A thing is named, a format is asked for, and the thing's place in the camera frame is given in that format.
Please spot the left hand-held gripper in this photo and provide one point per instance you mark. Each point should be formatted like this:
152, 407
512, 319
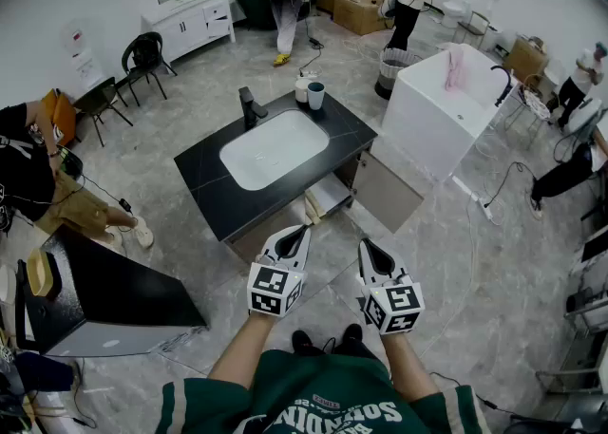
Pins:
266, 289

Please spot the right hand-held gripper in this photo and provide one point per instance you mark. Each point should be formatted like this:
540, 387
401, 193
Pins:
399, 308

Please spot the dark teal cup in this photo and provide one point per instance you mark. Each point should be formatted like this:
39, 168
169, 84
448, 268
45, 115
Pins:
316, 97

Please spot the white cup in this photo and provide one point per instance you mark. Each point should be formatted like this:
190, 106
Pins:
301, 90

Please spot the person's left forearm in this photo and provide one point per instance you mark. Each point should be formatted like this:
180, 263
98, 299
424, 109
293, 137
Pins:
244, 351

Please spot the person's right forearm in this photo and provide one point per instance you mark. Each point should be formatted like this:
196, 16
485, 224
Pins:
408, 365

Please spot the white sink basin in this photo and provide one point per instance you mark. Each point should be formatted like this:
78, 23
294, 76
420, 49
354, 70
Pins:
275, 149

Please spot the light wooden plank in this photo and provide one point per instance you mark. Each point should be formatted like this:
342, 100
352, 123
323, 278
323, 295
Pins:
314, 209

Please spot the open grey cabinet door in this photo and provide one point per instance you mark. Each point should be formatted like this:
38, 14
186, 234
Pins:
387, 192

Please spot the person's right black shoe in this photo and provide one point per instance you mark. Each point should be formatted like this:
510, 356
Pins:
352, 333

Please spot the person's black shoe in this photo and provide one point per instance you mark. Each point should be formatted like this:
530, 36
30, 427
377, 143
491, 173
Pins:
352, 333
306, 344

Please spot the black stone vanity top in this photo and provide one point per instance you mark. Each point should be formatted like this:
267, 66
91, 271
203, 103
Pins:
214, 194

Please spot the person's black trousers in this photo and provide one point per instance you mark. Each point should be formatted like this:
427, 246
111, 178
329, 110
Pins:
356, 351

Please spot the person's left black shoe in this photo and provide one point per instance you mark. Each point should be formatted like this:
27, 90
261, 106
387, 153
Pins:
306, 344

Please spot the white power strip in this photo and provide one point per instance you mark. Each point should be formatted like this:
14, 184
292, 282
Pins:
309, 74
480, 206

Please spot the white bathtub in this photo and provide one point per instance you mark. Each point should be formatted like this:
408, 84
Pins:
427, 128

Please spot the person's green shirt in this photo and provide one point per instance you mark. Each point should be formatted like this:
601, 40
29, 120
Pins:
309, 394

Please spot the black cabinet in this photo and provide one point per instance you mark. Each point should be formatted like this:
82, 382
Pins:
109, 289

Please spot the pleated white black basket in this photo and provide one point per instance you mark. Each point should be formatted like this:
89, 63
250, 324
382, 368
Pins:
392, 71

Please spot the pink towel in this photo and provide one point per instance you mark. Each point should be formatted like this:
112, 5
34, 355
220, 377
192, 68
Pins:
456, 69

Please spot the black bathtub faucet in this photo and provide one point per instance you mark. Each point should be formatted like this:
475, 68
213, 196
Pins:
503, 85

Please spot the black chair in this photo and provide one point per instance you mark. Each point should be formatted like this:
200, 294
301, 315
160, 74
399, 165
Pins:
97, 100
142, 76

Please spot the white vanity cabinet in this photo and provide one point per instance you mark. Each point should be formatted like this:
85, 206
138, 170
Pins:
185, 31

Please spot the wooden tray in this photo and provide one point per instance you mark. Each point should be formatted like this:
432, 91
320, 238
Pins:
43, 275

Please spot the dark green bathtub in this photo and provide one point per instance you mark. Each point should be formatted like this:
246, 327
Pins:
254, 7

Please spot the black backpack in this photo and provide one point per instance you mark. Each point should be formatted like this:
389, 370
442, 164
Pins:
145, 50

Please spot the large cardboard box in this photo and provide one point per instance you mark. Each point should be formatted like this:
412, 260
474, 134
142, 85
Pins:
356, 12

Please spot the small cardboard box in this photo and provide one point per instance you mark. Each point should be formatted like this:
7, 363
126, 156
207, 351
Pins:
525, 59

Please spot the orange sofa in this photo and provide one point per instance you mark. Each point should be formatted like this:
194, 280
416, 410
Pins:
64, 116

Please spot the white toilet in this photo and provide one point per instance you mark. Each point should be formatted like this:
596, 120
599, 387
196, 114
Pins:
452, 12

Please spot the white water dispenser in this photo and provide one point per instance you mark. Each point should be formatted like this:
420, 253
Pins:
83, 52

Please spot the metal frame chair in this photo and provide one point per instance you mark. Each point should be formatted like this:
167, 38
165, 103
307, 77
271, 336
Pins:
472, 28

